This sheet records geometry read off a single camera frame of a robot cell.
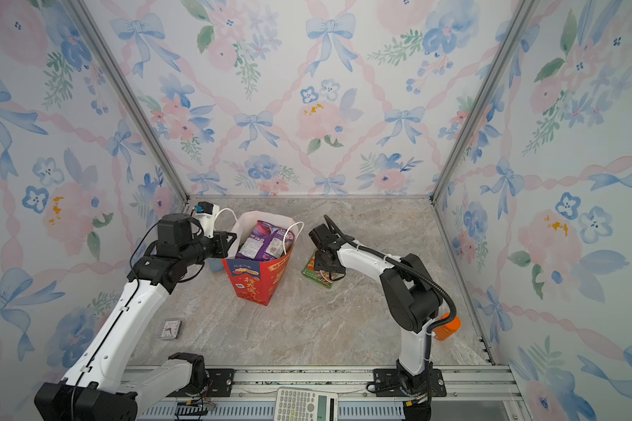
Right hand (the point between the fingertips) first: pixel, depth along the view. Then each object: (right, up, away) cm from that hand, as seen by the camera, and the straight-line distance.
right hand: (324, 263), depth 95 cm
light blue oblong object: (-28, +4, -29) cm, 40 cm away
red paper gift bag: (-20, -2, -20) cm, 28 cm away
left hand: (-25, +12, -20) cm, 34 cm away
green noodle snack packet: (0, -5, 0) cm, 5 cm away
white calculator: (-6, -34, -25) cm, 43 cm away
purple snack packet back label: (-18, +9, -16) cm, 26 cm away
